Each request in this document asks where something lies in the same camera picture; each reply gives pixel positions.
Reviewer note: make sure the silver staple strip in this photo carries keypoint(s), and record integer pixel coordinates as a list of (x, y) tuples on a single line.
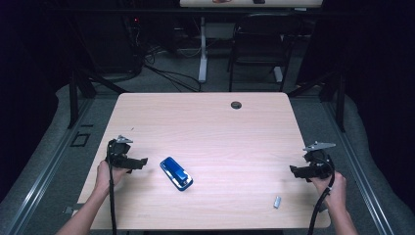
[(277, 202)]

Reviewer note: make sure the black metal stand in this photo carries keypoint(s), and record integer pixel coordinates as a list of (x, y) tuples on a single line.
[(341, 104), (73, 98)]

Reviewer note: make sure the dark computer case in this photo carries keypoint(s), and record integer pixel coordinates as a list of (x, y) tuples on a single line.
[(114, 42)]

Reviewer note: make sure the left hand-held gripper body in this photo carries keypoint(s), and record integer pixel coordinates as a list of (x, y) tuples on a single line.
[(118, 153)]

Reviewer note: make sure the black folding chair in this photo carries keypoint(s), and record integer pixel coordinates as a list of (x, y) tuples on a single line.
[(261, 42)]

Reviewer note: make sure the blue stapler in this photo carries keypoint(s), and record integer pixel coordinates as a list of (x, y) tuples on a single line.
[(176, 174)]

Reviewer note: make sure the person's right hand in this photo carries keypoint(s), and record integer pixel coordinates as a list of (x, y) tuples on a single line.
[(334, 192)]

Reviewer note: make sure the grey tape strip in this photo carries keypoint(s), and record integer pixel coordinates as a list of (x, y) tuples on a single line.
[(70, 209), (323, 208)]

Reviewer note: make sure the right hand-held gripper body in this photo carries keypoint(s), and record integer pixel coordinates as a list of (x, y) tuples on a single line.
[(318, 163)]

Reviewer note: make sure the small black device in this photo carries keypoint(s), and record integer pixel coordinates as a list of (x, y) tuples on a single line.
[(259, 1)]

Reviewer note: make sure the short black tape strip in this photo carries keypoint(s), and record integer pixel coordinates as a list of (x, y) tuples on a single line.
[(87, 125)]

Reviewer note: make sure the black table grommet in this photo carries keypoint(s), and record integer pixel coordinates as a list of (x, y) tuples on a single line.
[(236, 105)]

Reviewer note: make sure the white desk leg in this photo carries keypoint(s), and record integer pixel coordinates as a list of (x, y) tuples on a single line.
[(203, 49), (278, 74)]

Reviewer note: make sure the aluminium floor rail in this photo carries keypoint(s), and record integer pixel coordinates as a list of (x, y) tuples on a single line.
[(49, 169), (362, 176)]

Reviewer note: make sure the person's left hand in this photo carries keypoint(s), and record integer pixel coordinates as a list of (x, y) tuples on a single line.
[(107, 178)]

